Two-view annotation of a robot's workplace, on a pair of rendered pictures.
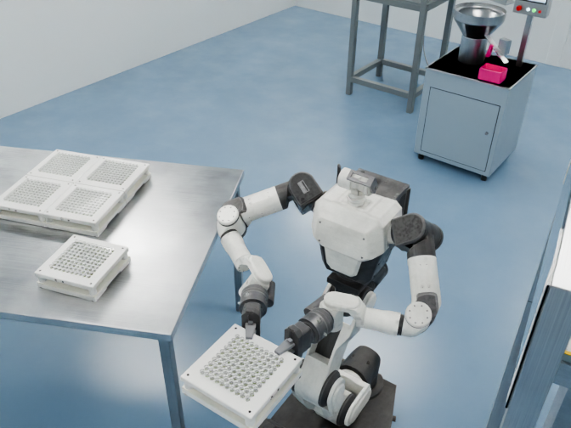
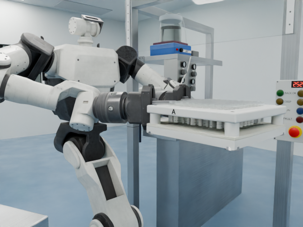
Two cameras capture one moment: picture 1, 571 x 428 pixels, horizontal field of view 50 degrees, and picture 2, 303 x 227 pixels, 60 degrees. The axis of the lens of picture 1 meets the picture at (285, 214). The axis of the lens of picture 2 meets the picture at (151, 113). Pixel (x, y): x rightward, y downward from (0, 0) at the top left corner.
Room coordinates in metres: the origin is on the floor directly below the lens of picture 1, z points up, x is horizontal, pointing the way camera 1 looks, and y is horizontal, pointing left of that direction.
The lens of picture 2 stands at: (1.15, 0.78, 1.13)
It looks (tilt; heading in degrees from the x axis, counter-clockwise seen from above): 6 degrees down; 283
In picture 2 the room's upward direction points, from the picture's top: straight up
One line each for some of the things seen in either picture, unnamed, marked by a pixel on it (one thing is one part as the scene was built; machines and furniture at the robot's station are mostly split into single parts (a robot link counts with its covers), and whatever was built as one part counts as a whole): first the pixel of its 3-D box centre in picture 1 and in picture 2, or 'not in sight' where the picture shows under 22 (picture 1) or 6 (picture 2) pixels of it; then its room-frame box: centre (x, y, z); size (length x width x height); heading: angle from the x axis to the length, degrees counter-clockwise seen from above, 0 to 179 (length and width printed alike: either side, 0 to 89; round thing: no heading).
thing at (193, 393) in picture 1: (243, 380); (215, 128); (1.14, 0.12, 1.02); 0.24 x 0.24 x 0.02; 56
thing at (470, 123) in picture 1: (472, 114); not in sight; (4.24, -1.41, 0.38); 0.63 x 0.57 x 0.76; 53
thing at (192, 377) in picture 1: (242, 369); (216, 109); (1.14, 0.12, 1.07); 0.25 x 0.24 x 0.02; 56
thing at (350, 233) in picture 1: (361, 226); (79, 80); (1.72, -0.27, 1.15); 0.34 x 0.30 x 0.36; 56
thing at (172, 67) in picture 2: not in sight; (180, 75); (1.36, -0.94, 1.19); 0.22 x 0.11 x 0.20; 63
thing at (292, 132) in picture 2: not in sight; (294, 131); (0.82, -0.40, 0.94); 0.04 x 0.04 x 0.04; 63
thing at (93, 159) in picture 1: (65, 166); not in sight; (2.43, 1.02, 0.96); 0.25 x 0.24 x 0.02; 165
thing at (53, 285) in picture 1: (85, 271); not in sight; (1.75, 0.75, 0.91); 0.24 x 0.24 x 0.02; 72
